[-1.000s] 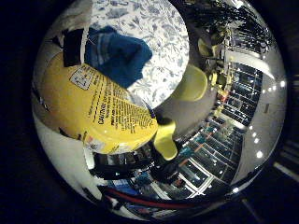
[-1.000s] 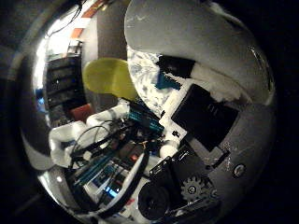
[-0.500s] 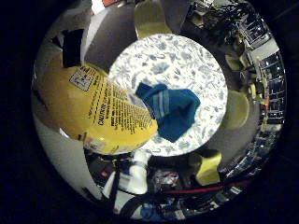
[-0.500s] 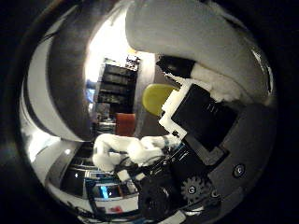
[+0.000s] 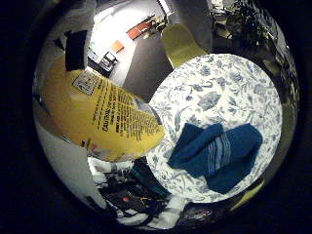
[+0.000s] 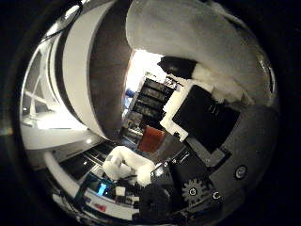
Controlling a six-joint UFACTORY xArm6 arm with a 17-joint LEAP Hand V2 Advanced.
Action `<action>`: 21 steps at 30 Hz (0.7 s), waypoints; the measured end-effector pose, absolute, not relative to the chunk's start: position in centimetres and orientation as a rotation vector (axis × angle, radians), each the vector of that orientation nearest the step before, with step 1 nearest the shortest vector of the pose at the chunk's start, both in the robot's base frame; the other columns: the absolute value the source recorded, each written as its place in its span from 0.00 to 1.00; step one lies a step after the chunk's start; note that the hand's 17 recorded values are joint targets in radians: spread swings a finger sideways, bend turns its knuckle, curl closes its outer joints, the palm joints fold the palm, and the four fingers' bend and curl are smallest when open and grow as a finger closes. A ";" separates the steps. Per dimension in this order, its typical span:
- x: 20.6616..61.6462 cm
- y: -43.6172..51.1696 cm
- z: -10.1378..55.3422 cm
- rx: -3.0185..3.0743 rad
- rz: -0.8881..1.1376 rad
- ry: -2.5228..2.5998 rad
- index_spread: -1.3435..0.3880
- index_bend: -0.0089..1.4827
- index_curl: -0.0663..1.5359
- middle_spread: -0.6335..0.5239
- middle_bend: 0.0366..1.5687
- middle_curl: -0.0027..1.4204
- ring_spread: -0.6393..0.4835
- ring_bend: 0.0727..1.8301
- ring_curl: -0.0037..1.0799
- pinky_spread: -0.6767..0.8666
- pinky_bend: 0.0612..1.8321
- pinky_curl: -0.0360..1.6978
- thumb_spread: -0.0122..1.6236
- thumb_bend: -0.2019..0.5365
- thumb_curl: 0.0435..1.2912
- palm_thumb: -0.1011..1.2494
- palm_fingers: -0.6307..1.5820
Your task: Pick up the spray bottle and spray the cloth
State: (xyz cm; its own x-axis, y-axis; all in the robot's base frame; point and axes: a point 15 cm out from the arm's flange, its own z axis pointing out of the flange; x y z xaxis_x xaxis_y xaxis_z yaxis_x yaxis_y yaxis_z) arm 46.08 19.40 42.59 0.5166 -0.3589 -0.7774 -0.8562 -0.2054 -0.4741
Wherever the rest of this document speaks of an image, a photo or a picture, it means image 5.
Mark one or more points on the large orange wall panel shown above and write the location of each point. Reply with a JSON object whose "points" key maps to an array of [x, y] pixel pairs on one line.
{"points": [[139, 30]]}

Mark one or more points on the yellow-green chair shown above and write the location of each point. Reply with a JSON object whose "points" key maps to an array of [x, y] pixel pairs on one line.
{"points": [[182, 45], [248, 195]]}

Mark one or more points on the yellow spray bottle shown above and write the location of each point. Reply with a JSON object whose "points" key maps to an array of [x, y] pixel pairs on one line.
{"points": [[107, 117]]}

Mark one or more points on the green leafy plant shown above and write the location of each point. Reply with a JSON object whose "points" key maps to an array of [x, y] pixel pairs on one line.
{"points": [[250, 26]]}

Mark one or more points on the small orange wall panel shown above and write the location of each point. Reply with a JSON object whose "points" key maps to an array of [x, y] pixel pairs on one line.
{"points": [[117, 46]]}

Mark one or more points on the black shelf cart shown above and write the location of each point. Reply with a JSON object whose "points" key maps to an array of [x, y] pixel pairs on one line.
{"points": [[108, 61]]}

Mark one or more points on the blue striped cloth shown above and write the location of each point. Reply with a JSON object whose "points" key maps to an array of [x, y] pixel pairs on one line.
{"points": [[221, 152]]}

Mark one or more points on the blue floral tablecloth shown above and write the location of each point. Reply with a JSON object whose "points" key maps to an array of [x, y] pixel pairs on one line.
{"points": [[227, 94]]}

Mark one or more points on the black teal striped box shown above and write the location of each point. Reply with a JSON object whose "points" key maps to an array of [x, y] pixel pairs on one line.
{"points": [[151, 178]]}

